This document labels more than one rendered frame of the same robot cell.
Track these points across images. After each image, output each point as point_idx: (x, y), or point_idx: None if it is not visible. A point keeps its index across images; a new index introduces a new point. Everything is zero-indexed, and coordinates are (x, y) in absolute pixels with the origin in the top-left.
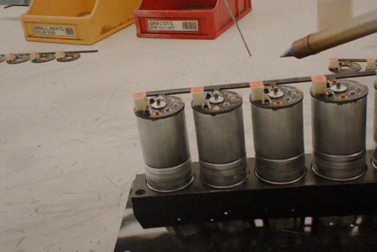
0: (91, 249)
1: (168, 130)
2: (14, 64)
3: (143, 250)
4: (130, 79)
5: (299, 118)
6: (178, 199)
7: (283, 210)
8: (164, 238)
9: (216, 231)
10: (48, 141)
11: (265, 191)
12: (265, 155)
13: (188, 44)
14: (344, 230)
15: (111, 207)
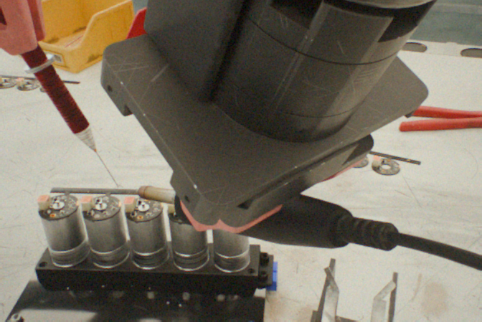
0: (2, 302)
1: (61, 227)
2: (0, 90)
3: (31, 312)
4: (95, 125)
5: (157, 227)
6: (69, 272)
7: (143, 287)
8: (50, 304)
9: (89, 301)
10: (3, 188)
11: (133, 272)
12: (133, 248)
13: None
14: (173, 309)
15: (31, 265)
